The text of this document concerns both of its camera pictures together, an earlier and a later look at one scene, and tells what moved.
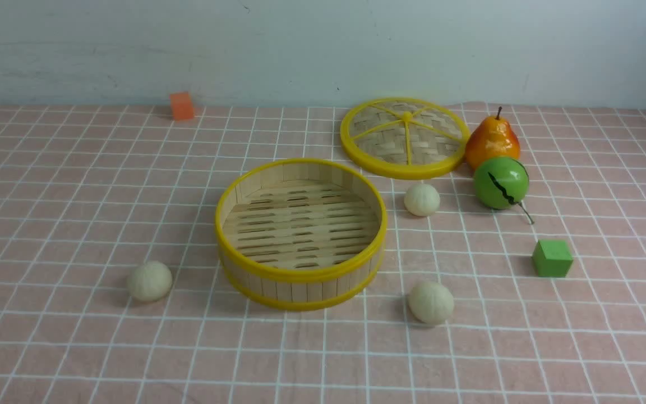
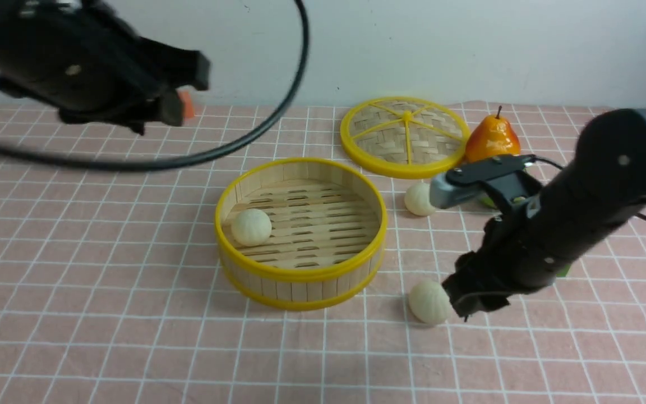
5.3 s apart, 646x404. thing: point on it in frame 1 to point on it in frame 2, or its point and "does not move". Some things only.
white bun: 430,302 does not move
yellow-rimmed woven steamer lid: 404,138 does not move
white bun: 150,281 to 250,227
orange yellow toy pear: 492,137 does not move
